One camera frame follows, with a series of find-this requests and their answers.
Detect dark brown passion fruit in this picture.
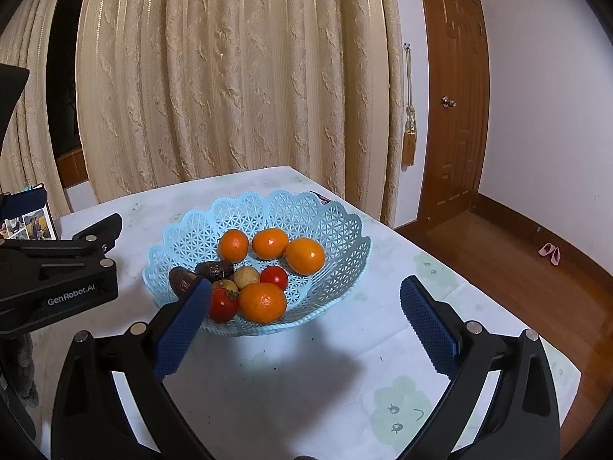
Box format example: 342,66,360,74
168,267,200,298

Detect small red tomato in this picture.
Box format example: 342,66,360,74
260,266,289,291

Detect grey gloved left hand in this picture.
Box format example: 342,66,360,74
1,333,38,407

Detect photo calendar stand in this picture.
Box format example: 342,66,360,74
1,184,57,241

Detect dark avocado in basket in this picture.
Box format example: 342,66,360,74
194,260,235,284

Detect pink slippers on floor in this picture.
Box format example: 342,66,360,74
538,243,561,267

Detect red tomato in basket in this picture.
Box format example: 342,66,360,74
208,287,239,324

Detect orange mandarin left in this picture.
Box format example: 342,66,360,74
217,228,249,263

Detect small tan round fruit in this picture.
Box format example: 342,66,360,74
232,266,260,290

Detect large orange front mandarin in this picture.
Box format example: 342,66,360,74
238,283,287,324

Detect orange mandarin middle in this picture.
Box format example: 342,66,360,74
251,227,289,261

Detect beige patterned curtain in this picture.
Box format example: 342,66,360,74
0,0,408,229

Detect orange mandarin right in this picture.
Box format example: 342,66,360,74
285,237,325,276

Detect light blue plastic fruit basket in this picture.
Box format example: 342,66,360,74
143,190,372,337

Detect pink black small scissors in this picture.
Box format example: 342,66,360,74
311,190,331,205

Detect curtain tieback tassel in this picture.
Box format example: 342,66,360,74
402,43,416,170

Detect brown wooden door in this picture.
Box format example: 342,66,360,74
418,0,490,228

